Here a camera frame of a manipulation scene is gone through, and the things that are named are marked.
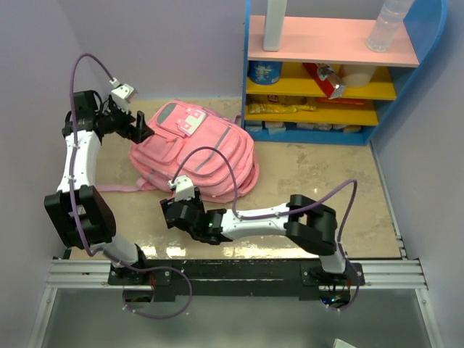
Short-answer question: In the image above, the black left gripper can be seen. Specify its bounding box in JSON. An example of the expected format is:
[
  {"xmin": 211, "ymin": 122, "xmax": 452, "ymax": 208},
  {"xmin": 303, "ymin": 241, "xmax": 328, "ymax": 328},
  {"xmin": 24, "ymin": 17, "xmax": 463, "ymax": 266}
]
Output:
[{"xmin": 97, "ymin": 97, "xmax": 154, "ymax": 144}]

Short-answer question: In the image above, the pink student backpack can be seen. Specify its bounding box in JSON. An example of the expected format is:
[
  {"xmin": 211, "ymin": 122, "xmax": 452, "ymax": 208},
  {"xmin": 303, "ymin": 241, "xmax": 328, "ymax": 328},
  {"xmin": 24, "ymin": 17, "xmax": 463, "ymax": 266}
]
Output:
[{"xmin": 97, "ymin": 100, "xmax": 260, "ymax": 203}]

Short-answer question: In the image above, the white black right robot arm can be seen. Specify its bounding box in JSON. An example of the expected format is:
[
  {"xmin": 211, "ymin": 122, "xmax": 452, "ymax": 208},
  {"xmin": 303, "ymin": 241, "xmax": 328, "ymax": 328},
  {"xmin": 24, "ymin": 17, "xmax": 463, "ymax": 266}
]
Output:
[{"xmin": 160, "ymin": 188, "xmax": 349, "ymax": 285}]

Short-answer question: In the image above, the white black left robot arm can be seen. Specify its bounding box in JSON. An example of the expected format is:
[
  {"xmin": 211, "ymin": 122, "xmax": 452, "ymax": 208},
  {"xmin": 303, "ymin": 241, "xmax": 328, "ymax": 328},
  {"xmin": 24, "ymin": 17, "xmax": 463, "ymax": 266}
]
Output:
[{"xmin": 43, "ymin": 84, "xmax": 154, "ymax": 284}]

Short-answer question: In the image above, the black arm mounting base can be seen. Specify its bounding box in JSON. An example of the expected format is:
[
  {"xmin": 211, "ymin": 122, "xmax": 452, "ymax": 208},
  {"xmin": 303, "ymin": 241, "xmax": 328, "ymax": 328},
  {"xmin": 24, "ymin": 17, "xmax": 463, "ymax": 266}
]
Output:
[{"xmin": 108, "ymin": 259, "xmax": 365, "ymax": 307}]

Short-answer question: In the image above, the yellow chips bag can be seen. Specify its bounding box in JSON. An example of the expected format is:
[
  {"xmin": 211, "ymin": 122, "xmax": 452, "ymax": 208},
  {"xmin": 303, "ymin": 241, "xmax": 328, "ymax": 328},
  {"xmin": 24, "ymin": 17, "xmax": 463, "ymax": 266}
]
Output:
[{"xmin": 246, "ymin": 95, "xmax": 317, "ymax": 115}]

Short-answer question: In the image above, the blue round tin can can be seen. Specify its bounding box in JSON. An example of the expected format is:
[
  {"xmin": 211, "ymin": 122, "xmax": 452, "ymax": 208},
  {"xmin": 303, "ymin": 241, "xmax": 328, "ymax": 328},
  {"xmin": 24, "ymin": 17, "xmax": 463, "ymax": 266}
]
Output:
[{"xmin": 248, "ymin": 60, "xmax": 283, "ymax": 86}]

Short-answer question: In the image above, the red flat package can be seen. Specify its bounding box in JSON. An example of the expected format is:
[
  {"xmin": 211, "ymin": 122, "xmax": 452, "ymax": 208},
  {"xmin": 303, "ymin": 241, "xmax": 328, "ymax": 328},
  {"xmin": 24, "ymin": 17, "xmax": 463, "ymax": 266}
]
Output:
[{"xmin": 315, "ymin": 97, "xmax": 373, "ymax": 110}]

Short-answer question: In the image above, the blue wooden shelf unit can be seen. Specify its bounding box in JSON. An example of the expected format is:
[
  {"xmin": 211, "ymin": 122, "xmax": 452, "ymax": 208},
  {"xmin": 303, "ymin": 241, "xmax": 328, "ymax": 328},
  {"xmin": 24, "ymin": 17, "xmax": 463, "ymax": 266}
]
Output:
[{"xmin": 241, "ymin": 1, "xmax": 447, "ymax": 145}]

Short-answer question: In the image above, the red snack box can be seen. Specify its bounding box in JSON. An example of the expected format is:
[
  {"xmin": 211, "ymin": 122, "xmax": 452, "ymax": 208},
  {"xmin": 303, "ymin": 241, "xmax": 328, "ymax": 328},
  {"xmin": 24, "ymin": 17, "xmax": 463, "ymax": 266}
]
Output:
[{"xmin": 303, "ymin": 62, "xmax": 346, "ymax": 99}]

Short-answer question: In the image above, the white tall bottle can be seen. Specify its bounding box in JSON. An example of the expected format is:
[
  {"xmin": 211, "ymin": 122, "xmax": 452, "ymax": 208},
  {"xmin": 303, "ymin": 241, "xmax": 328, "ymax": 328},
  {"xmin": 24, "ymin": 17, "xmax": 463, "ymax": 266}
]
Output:
[{"xmin": 263, "ymin": 0, "xmax": 287, "ymax": 51}]

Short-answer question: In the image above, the white plastic cup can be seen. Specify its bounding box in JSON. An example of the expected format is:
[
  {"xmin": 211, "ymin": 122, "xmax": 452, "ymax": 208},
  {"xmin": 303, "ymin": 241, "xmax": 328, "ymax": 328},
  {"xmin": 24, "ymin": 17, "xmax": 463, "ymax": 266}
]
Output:
[{"xmin": 339, "ymin": 65, "xmax": 377, "ymax": 88}]

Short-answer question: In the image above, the clear plastic water bottle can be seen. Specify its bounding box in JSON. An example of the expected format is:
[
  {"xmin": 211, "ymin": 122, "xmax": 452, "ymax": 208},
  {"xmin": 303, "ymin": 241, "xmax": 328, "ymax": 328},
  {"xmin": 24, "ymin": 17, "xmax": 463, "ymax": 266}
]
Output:
[{"xmin": 365, "ymin": 0, "xmax": 414, "ymax": 52}]

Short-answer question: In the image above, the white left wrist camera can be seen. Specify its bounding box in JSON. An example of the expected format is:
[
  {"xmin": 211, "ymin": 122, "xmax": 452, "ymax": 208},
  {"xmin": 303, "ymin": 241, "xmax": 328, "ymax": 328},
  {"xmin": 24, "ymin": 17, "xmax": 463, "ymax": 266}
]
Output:
[{"xmin": 110, "ymin": 83, "xmax": 137, "ymax": 104}]

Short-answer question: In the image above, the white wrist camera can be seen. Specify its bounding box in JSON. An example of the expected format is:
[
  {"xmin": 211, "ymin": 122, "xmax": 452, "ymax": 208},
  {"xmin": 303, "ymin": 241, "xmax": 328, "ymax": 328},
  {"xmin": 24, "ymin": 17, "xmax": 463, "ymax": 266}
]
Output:
[
  {"xmin": 167, "ymin": 175, "xmax": 195, "ymax": 202},
  {"xmin": 110, "ymin": 83, "xmax": 137, "ymax": 104}
]

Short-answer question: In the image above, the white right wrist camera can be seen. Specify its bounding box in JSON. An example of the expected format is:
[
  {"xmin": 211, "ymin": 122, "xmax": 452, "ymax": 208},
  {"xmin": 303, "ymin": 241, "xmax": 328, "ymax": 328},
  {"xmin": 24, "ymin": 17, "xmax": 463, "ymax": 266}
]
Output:
[{"xmin": 167, "ymin": 175, "xmax": 195, "ymax": 202}]

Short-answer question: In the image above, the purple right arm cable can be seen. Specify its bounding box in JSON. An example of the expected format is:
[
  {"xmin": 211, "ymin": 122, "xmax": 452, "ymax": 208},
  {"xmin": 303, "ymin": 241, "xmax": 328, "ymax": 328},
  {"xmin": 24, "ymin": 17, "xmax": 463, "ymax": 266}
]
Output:
[{"xmin": 172, "ymin": 146, "xmax": 362, "ymax": 312}]

